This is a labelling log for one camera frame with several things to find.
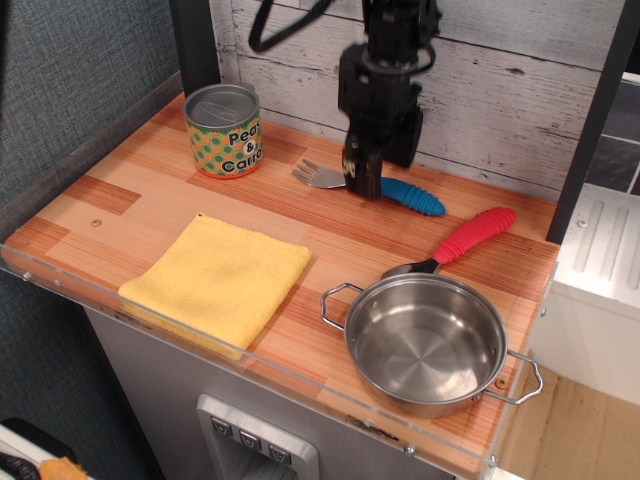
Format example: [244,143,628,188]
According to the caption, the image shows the silver dispenser panel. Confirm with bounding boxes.
[197,394,320,479]

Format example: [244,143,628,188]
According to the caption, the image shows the blue handled metal fork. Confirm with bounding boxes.
[292,159,446,217]

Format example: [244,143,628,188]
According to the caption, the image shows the orange object at corner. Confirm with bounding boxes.
[38,457,89,480]

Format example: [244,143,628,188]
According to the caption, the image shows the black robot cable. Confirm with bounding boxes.
[248,0,336,55]

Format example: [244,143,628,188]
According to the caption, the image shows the black frame post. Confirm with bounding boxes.
[169,0,221,96]
[546,0,639,245]

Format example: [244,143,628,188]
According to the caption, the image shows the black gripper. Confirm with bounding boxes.
[338,44,423,200]

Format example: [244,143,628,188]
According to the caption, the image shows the black right frame post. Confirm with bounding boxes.
[546,0,639,245]

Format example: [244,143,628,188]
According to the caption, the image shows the clear acrylic edge guard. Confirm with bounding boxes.
[1,245,543,479]

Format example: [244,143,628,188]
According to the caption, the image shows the red handled metal spoon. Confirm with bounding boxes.
[381,207,516,279]

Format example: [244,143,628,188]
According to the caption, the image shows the yellow folded cloth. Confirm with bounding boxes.
[118,213,312,360]

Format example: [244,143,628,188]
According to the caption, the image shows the peas and carrots can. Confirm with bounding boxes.
[183,83,264,180]

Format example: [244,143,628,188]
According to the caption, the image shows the grey toy fridge cabinet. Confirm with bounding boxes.
[86,309,449,479]

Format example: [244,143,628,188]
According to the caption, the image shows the black left frame post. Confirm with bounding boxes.
[169,0,221,96]

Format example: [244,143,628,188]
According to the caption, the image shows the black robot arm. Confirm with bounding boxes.
[338,1,442,200]

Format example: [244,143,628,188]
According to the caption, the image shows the stainless steel pot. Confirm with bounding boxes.
[320,273,544,419]

